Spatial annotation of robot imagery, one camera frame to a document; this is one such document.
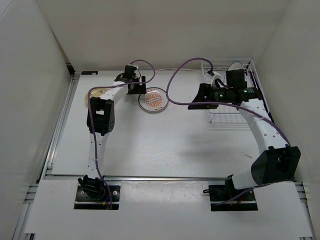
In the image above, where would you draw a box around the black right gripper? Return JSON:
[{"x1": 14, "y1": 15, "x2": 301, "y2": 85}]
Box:
[{"x1": 187, "y1": 83, "x2": 233, "y2": 110}]

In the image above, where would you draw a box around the small cream printed plate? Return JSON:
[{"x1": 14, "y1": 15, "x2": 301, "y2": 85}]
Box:
[{"x1": 84, "y1": 88, "x2": 109, "y2": 105}]

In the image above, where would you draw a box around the cream plate with orange pattern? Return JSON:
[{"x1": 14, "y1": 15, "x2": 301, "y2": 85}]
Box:
[{"x1": 138, "y1": 87, "x2": 169, "y2": 114}]

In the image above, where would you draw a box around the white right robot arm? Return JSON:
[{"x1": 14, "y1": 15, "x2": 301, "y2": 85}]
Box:
[{"x1": 188, "y1": 69, "x2": 301, "y2": 200}]

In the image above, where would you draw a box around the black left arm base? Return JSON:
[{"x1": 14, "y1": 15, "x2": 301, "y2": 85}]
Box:
[{"x1": 73, "y1": 185, "x2": 121, "y2": 210}]

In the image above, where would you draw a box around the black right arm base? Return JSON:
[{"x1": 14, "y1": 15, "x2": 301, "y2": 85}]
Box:
[{"x1": 202, "y1": 185, "x2": 258, "y2": 212}]

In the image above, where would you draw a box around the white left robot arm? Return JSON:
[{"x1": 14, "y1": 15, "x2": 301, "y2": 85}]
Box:
[{"x1": 78, "y1": 64, "x2": 146, "y2": 200}]

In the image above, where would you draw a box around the black label sticker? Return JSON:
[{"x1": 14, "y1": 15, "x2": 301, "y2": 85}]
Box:
[{"x1": 81, "y1": 70, "x2": 99, "y2": 76}]

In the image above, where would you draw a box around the white wire dish rack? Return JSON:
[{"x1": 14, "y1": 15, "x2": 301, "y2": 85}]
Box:
[{"x1": 200, "y1": 57, "x2": 272, "y2": 125}]

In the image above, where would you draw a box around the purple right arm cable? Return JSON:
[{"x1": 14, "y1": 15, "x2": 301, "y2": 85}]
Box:
[{"x1": 166, "y1": 57, "x2": 292, "y2": 206}]

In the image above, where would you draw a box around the aluminium frame rail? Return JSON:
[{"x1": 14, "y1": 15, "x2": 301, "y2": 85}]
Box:
[{"x1": 42, "y1": 175, "x2": 226, "y2": 182}]

